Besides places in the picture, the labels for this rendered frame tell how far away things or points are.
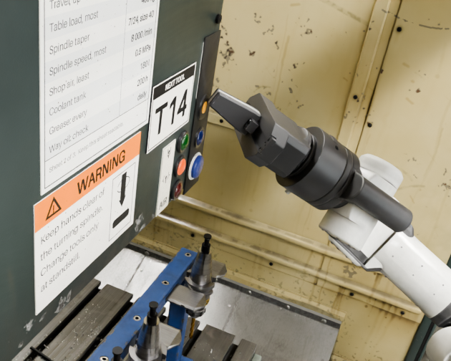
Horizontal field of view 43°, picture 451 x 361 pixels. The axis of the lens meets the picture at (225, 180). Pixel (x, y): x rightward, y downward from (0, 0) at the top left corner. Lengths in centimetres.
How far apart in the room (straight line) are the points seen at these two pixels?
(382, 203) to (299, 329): 99
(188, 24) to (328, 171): 25
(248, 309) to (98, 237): 119
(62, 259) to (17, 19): 21
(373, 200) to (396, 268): 34
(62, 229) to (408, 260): 70
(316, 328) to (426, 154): 60
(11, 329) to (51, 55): 21
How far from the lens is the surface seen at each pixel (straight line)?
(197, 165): 70
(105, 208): 53
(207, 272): 112
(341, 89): 137
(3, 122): 37
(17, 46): 37
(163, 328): 105
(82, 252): 52
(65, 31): 40
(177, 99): 60
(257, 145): 66
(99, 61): 44
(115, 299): 157
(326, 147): 70
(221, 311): 169
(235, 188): 156
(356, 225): 77
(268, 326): 168
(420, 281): 105
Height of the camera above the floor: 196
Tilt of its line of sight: 29 degrees down
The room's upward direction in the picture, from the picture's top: 10 degrees clockwise
